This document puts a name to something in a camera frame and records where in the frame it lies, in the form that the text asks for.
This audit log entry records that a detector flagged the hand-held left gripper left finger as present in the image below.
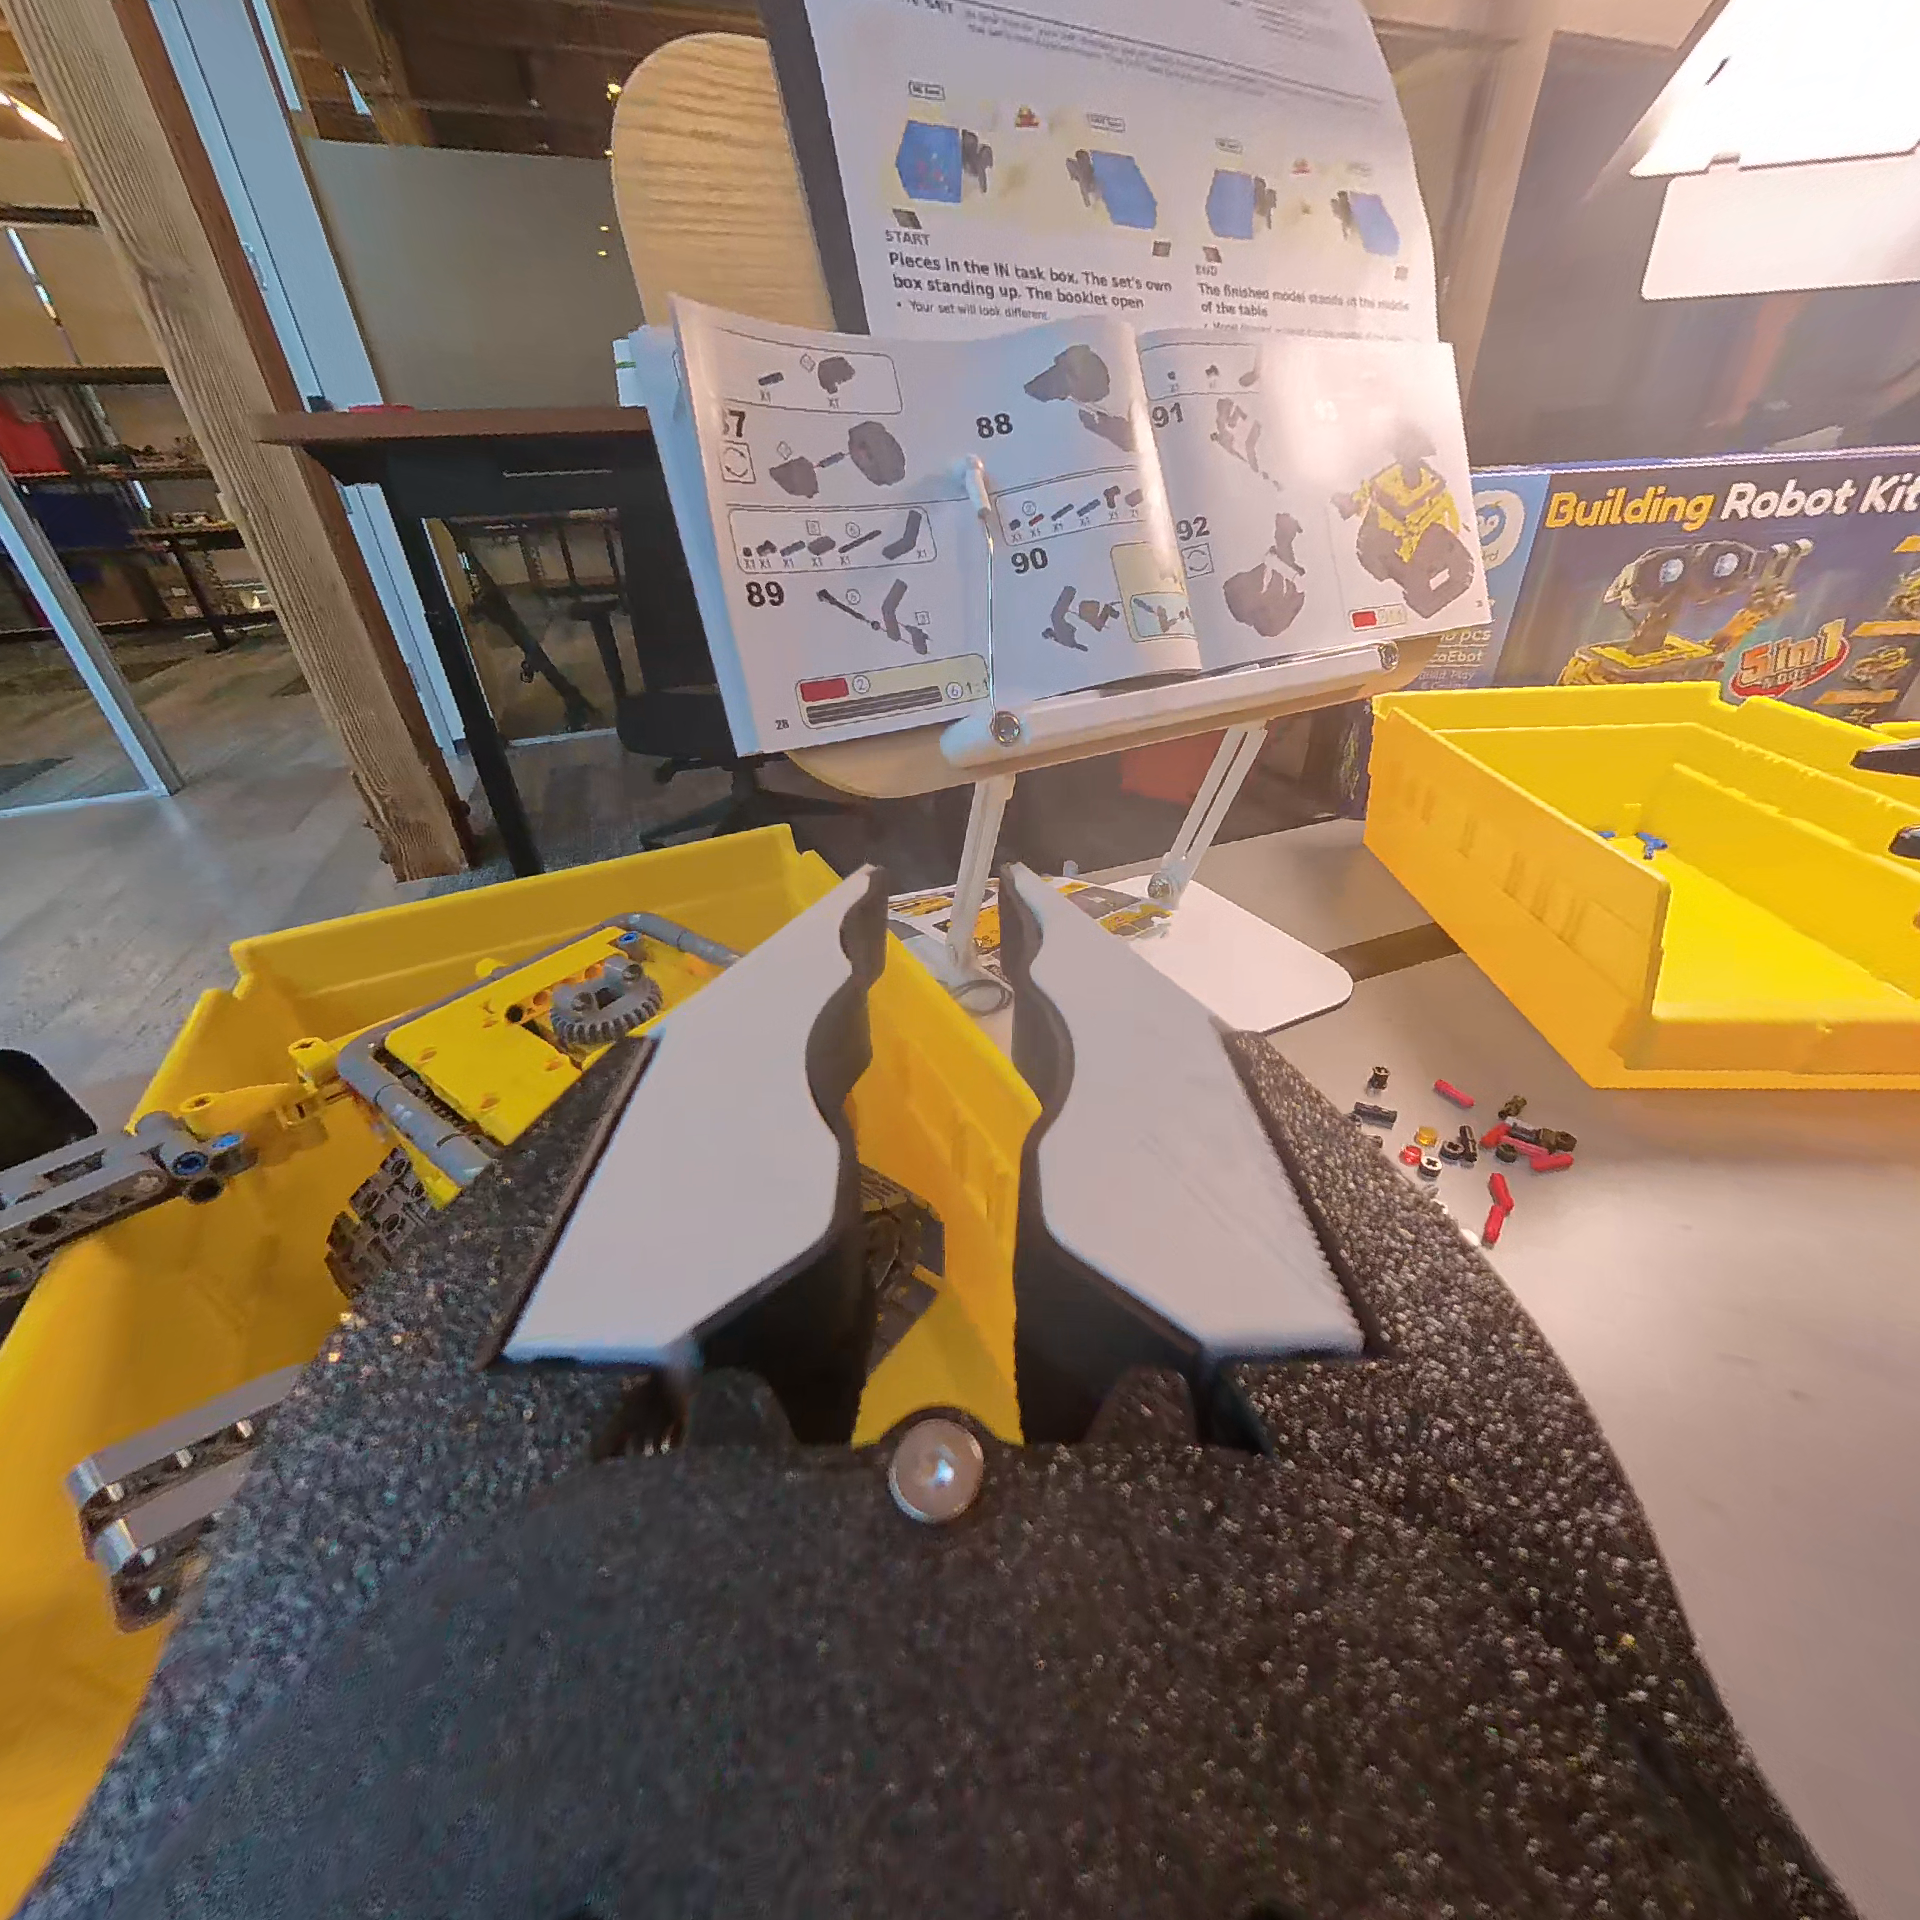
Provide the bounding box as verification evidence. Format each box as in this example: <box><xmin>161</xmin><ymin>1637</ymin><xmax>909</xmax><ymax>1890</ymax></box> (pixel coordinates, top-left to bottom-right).
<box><xmin>499</xmin><ymin>865</ymin><xmax>889</xmax><ymax>1428</ymax></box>

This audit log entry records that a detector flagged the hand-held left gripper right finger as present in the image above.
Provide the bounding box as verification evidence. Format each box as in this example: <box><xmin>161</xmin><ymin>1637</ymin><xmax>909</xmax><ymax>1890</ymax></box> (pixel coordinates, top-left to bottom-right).
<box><xmin>1000</xmin><ymin>863</ymin><xmax>1367</xmax><ymax>1428</ymax></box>

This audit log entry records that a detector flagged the white booklet stand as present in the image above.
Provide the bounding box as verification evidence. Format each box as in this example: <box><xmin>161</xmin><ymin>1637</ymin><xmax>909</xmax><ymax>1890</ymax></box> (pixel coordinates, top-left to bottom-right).
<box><xmin>611</xmin><ymin>30</ymin><xmax>1404</xmax><ymax>1041</ymax></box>

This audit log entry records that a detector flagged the instruction booklet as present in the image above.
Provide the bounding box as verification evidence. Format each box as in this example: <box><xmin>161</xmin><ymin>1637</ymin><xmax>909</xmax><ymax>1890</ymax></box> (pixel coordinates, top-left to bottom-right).
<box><xmin>668</xmin><ymin>292</ymin><xmax>1497</xmax><ymax>760</ymax></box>

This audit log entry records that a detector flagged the grey desk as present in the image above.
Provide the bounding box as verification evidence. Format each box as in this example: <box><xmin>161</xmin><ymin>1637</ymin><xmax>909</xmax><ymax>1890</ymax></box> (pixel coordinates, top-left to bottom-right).
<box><xmin>1050</xmin><ymin>818</ymin><xmax>1920</xmax><ymax>1920</ymax></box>

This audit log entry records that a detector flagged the printed task sheet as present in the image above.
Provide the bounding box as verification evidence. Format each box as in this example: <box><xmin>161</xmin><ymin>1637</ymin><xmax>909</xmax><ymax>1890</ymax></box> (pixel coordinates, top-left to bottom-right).
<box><xmin>800</xmin><ymin>0</ymin><xmax>1444</xmax><ymax>350</ymax></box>

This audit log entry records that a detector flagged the yellow brick robot model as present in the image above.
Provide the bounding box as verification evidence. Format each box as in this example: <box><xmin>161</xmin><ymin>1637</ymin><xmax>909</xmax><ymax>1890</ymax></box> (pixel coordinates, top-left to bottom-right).
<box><xmin>0</xmin><ymin>911</ymin><xmax>949</xmax><ymax>1637</ymax></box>

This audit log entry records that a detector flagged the yellow printed leaflet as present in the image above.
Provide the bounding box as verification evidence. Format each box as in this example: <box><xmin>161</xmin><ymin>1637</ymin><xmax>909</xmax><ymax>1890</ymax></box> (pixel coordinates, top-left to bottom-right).
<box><xmin>881</xmin><ymin>874</ymin><xmax>1182</xmax><ymax>950</ymax></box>

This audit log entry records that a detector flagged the pile of small brick parts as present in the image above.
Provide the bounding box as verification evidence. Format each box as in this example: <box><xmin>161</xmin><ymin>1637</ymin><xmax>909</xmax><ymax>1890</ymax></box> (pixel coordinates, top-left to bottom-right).
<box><xmin>1347</xmin><ymin>1063</ymin><xmax>1582</xmax><ymax>1251</ymax></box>

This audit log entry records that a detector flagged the black office chair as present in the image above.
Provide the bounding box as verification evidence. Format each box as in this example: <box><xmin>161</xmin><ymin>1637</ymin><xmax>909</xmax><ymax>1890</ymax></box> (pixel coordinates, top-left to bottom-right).
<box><xmin>567</xmin><ymin>589</ymin><xmax>784</xmax><ymax>822</ymax></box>

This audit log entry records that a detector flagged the yellow plastic bin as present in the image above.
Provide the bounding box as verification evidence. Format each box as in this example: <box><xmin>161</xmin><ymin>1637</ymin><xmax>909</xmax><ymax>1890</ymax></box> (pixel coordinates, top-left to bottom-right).
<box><xmin>0</xmin><ymin>822</ymin><xmax>1046</xmax><ymax>1878</ymax></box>
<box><xmin>1363</xmin><ymin>680</ymin><xmax>1920</xmax><ymax>1096</ymax></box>

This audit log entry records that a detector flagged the dark wooden side table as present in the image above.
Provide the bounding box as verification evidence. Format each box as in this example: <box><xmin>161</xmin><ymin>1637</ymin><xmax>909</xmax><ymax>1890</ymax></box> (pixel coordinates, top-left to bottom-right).
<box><xmin>252</xmin><ymin>403</ymin><xmax>666</xmax><ymax>882</ymax></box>

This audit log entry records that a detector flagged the blue robot kit box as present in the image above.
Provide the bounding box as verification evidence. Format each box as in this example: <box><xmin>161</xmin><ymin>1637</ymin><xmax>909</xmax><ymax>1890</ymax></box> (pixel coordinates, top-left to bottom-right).
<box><xmin>1470</xmin><ymin>447</ymin><xmax>1920</xmax><ymax>717</ymax></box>

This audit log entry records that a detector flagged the wooden pillar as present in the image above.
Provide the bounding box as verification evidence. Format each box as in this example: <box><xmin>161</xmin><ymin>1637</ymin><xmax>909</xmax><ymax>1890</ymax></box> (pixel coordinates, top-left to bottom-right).
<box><xmin>12</xmin><ymin>0</ymin><xmax>479</xmax><ymax>882</ymax></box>

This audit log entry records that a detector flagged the background shelf rack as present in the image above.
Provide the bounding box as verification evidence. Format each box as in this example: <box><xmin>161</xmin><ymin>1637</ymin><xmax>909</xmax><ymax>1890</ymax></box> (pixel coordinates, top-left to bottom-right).
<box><xmin>0</xmin><ymin>360</ymin><xmax>260</xmax><ymax>651</ymax></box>

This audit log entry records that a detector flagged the white flat panel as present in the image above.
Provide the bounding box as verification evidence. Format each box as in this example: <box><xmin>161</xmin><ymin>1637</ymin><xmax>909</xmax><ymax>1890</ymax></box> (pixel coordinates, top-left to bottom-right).
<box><xmin>1633</xmin><ymin>0</ymin><xmax>1920</xmax><ymax>305</ymax></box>

